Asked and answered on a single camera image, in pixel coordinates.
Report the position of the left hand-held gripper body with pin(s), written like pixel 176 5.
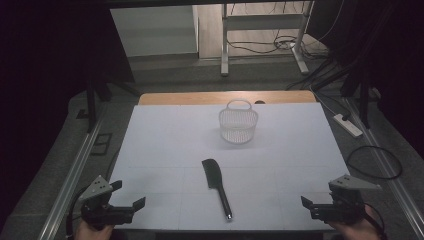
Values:
pixel 98 213

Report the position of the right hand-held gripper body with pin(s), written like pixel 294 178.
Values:
pixel 346 206

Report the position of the white mesh basket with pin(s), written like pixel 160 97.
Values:
pixel 238 131

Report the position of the person's left hand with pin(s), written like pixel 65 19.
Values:
pixel 90 233

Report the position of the person's right hand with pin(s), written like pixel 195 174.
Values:
pixel 356 231

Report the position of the white table cover sheet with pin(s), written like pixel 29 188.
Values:
pixel 166 140

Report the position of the black tripod stand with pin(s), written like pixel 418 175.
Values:
pixel 365 106
pixel 90 110

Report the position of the white power strip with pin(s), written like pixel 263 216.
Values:
pixel 348 126

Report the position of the black plug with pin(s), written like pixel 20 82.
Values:
pixel 346 116

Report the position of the dark round table grommet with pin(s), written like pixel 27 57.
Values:
pixel 260 102

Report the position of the white metal stand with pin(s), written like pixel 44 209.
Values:
pixel 263 22

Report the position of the aluminium rail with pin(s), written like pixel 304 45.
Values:
pixel 71 180
pixel 404 200

